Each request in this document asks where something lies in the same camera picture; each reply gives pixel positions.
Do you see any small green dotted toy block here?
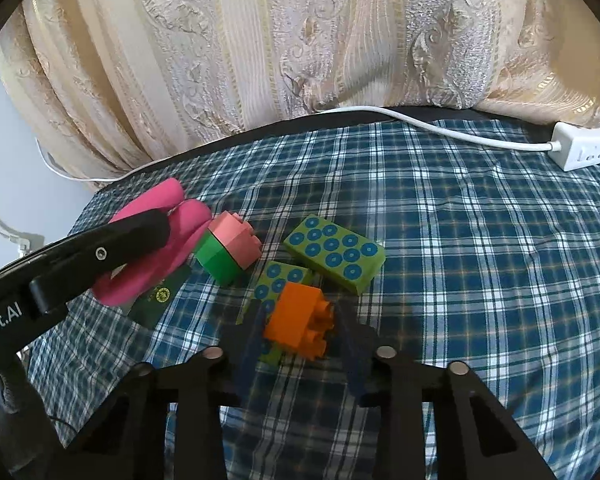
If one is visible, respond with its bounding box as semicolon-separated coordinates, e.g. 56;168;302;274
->
236;260;315;365

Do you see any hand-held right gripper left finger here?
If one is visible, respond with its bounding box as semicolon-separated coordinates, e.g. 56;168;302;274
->
62;310;268;480

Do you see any large green dotted toy block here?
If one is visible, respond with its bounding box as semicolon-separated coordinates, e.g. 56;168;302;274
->
283;214;387;295

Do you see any white power cable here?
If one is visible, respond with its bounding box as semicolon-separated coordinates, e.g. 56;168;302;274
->
35;105;561;183

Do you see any cream patterned curtain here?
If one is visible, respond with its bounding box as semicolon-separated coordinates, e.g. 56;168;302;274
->
0;0;600;191

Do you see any white power strip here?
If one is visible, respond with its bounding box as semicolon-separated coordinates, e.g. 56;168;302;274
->
550;121;600;171

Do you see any orange toy block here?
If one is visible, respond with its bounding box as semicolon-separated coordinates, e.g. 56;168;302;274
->
262;281;335;361

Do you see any pink and green toy block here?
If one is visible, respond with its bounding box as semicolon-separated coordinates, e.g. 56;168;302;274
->
195;211;263;287

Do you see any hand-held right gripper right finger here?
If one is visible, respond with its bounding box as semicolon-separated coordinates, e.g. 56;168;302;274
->
337;305;556;480

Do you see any dark green box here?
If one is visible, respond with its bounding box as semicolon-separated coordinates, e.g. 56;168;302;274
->
127;265;193;331

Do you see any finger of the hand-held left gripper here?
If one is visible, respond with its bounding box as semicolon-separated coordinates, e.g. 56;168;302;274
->
29;209;173;316

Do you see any person's left hand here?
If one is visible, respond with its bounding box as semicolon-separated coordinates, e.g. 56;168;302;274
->
0;355;66;461

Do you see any pink foam hair curler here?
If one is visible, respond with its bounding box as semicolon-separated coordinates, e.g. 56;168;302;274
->
91;177;213;307

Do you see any white wall plug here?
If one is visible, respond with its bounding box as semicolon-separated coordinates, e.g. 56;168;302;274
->
0;190;46;256

